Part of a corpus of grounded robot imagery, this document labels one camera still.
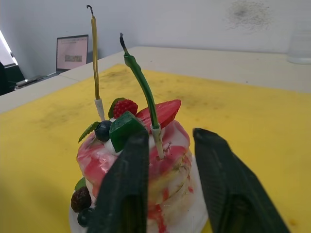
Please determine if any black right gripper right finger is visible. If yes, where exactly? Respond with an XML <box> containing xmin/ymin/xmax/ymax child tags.
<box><xmin>192</xmin><ymin>128</ymin><xmax>291</xmax><ymax>233</ymax></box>

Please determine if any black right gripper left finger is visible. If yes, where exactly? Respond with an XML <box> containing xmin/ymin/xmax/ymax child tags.
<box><xmin>86</xmin><ymin>130</ymin><xmax>149</xmax><ymax>233</ymax></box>

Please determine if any thin green candle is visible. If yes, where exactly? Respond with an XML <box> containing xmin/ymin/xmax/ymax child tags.
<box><xmin>119</xmin><ymin>33</ymin><xmax>164</xmax><ymax>160</ymax></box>

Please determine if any thin yellow candle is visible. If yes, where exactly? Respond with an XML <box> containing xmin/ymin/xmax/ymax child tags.
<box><xmin>86</xmin><ymin>4</ymin><xmax>106</xmax><ymax>121</ymax></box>

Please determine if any pink white fruit cake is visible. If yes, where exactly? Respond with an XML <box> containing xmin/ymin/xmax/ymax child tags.
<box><xmin>69</xmin><ymin>97</ymin><xmax>209</xmax><ymax>233</ymax></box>

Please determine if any yellow table mat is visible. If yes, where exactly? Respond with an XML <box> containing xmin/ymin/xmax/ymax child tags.
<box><xmin>0</xmin><ymin>63</ymin><xmax>311</xmax><ymax>233</ymax></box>

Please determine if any open laptop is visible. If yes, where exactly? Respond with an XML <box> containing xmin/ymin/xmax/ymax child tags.
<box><xmin>47</xmin><ymin>34</ymin><xmax>89</xmax><ymax>76</ymax></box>

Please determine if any dark office chair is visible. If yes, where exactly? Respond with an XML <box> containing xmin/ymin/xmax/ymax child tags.
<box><xmin>0</xmin><ymin>60</ymin><xmax>26</xmax><ymax>96</ymax></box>

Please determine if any clear plastic cup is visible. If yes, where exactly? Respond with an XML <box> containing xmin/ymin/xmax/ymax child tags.
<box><xmin>286</xmin><ymin>17</ymin><xmax>311</xmax><ymax>65</ymax></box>

